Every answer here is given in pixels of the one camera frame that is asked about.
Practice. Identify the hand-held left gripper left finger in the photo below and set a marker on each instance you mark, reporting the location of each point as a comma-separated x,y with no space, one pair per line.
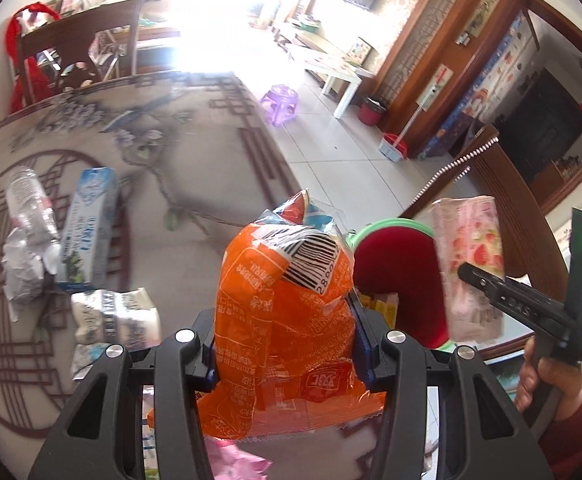
191,360

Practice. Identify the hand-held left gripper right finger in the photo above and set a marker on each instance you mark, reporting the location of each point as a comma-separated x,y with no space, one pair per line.
366,355

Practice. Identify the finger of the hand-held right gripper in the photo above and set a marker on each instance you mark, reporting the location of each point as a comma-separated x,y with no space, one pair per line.
481,280

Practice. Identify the strawberry print pink packet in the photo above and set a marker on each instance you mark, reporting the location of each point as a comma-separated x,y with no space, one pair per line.
466,260

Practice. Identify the red bin with green rim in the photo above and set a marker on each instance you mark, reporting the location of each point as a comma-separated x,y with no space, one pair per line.
396,270

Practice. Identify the orange snack wrapper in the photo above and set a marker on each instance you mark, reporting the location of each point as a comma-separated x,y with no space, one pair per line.
281,320

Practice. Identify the clear plastic bottle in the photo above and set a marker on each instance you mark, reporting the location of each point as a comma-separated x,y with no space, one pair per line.
31,205

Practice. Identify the person's right forearm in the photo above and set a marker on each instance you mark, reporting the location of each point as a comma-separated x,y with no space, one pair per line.
571,440

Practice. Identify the person's right hand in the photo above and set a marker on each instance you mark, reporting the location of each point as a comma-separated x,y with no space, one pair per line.
568,385

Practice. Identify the wooden chair with curved back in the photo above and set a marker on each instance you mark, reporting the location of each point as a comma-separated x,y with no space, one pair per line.
521,210

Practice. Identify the white milk carton blue print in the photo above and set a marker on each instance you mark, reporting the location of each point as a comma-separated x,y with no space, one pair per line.
149,452

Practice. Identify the dark door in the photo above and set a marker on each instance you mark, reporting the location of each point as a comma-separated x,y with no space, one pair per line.
541,120

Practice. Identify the colourful cartoon poster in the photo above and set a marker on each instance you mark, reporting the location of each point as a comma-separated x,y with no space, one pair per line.
476,95

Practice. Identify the crumpled clear plastic wrapper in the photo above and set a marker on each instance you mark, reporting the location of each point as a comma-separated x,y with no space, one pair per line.
26,270

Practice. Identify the red bucket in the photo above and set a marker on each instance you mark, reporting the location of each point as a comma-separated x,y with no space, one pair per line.
371,115

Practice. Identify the framed checker picture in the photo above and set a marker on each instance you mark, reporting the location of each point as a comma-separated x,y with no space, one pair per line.
358,52

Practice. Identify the white coffee table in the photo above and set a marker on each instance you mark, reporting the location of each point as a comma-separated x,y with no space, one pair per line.
331,67

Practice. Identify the purple plastic stool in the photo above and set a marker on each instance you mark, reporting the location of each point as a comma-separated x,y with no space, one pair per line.
278,105

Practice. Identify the low glass-top television cabinet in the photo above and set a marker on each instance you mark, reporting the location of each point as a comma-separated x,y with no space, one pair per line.
316,40

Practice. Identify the red plastic bag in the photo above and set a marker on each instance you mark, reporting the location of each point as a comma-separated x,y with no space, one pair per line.
26,80

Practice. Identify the wooden sofa with cushions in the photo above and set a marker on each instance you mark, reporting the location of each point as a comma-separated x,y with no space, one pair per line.
156,35

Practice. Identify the wooden dining chair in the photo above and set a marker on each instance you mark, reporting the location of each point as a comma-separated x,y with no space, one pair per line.
86,20

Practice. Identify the wall calendar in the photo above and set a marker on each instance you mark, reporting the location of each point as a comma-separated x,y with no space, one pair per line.
438,85

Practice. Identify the hanging wall scroll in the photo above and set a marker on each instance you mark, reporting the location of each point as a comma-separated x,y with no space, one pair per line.
488,7

